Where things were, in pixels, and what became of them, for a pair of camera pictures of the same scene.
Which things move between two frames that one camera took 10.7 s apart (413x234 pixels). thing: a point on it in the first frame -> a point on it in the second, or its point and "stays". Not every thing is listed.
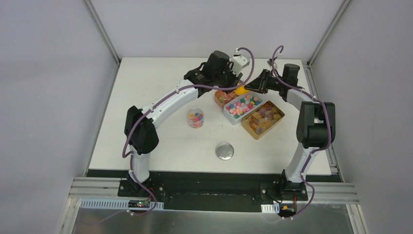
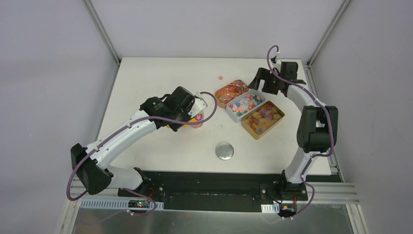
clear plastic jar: (195, 117) stays
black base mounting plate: (213, 190) stays
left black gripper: (231, 80) -> (180, 122)
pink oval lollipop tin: (221, 97) stays
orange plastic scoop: (241, 90) -> (192, 120)
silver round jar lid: (224, 151) stays
